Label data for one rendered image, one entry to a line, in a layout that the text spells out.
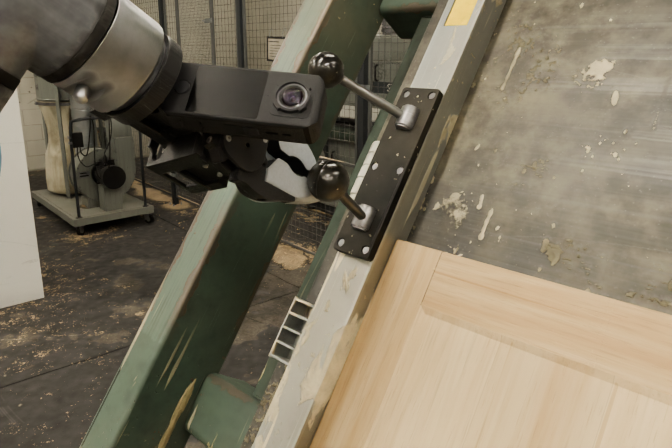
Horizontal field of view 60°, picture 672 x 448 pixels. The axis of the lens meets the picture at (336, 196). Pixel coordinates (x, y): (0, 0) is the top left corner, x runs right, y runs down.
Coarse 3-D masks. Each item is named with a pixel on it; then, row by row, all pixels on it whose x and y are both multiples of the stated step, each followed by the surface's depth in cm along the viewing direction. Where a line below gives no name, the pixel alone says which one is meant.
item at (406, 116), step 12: (312, 60) 59; (324, 60) 58; (336, 60) 59; (312, 72) 59; (324, 72) 58; (336, 72) 59; (336, 84) 60; (348, 84) 60; (372, 96) 61; (384, 108) 62; (396, 108) 62; (408, 108) 62; (396, 120) 63; (408, 120) 62
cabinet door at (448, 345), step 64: (448, 256) 57; (384, 320) 58; (448, 320) 54; (512, 320) 50; (576, 320) 47; (640, 320) 44; (384, 384) 55; (448, 384) 51; (512, 384) 48; (576, 384) 45; (640, 384) 43
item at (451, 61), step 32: (448, 0) 69; (480, 0) 66; (448, 32) 66; (480, 32) 66; (448, 64) 64; (448, 96) 63; (448, 128) 65; (416, 160) 61; (416, 192) 62; (352, 256) 61; (384, 256) 60; (352, 288) 59; (320, 320) 60; (352, 320) 58; (320, 352) 58; (288, 384) 58; (320, 384) 56; (288, 416) 57; (320, 416) 57
